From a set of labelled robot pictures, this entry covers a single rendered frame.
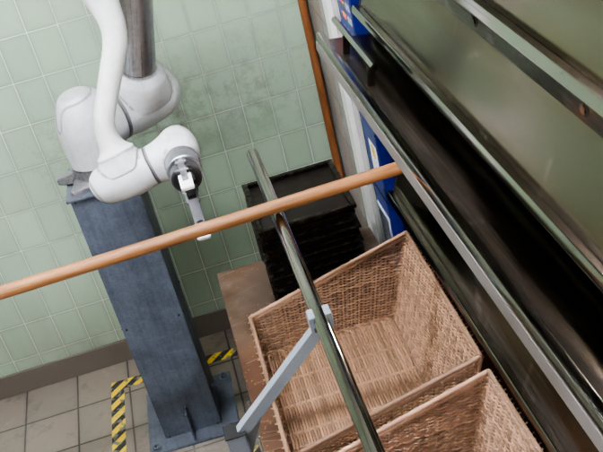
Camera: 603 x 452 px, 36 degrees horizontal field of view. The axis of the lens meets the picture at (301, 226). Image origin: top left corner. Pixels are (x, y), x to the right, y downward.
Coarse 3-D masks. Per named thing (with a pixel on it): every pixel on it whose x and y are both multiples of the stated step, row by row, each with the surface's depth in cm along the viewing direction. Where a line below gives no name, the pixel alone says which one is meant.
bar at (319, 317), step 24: (264, 168) 226; (264, 192) 215; (288, 240) 196; (312, 288) 180; (312, 312) 174; (312, 336) 175; (288, 360) 178; (336, 360) 161; (264, 408) 182; (360, 408) 150; (240, 432) 183; (360, 432) 146
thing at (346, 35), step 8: (336, 24) 214; (344, 32) 209; (344, 40) 210; (352, 40) 203; (344, 48) 211; (360, 48) 198; (368, 56) 194; (368, 64) 192; (376, 64) 191; (368, 72) 193; (368, 80) 194
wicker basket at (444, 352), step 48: (336, 288) 251; (384, 288) 254; (432, 288) 230; (288, 336) 256; (336, 336) 258; (384, 336) 254; (432, 336) 231; (288, 384) 246; (336, 384) 242; (384, 384) 238; (432, 384) 202; (288, 432) 232; (336, 432) 204
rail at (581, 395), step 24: (360, 96) 188; (384, 120) 175; (408, 144) 166; (432, 192) 151; (456, 216) 144; (480, 240) 137; (480, 264) 134; (504, 288) 127; (528, 312) 122; (552, 336) 117; (552, 360) 114; (576, 384) 109; (600, 408) 106; (600, 432) 104
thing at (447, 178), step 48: (336, 48) 216; (384, 96) 190; (384, 144) 175; (432, 144) 170; (480, 192) 154; (528, 240) 140; (528, 288) 130; (576, 288) 129; (528, 336) 121; (576, 336) 120
